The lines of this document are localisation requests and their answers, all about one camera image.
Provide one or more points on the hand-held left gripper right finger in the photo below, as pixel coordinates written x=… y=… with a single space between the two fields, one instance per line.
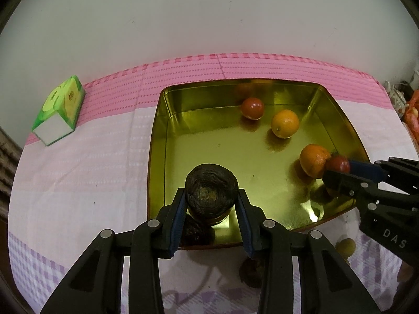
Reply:
x=245 y=224

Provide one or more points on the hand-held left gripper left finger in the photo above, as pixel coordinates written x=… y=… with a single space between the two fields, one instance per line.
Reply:
x=178 y=217

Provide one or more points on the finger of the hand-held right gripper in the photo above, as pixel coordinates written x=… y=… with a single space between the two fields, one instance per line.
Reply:
x=365 y=169
x=340 y=181

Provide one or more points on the small red tomato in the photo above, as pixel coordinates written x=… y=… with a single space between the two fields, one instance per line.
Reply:
x=338 y=164

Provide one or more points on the dark wrinkled passion fruit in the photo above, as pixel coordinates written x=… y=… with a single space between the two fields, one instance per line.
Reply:
x=209 y=186
x=252 y=273
x=198 y=232

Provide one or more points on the dark orange mandarin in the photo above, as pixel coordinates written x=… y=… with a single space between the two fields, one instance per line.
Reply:
x=312 y=160

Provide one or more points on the light yellow orange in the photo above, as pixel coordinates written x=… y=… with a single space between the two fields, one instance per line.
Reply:
x=285 y=123

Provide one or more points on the gold metal tin tray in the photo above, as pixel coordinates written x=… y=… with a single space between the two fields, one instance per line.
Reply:
x=229 y=137

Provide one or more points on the small yellow fruit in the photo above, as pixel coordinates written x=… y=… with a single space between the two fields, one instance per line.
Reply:
x=345 y=248

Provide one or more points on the orange bag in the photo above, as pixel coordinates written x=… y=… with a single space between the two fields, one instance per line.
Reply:
x=413 y=114

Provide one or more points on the pink checkered tablecloth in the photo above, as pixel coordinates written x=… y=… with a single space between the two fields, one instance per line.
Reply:
x=91 y=183

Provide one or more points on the green tissue box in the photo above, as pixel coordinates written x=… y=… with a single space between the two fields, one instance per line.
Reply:
x=62 y=103

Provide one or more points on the wooden furniture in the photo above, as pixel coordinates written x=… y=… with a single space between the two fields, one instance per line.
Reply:
x=8 y=176

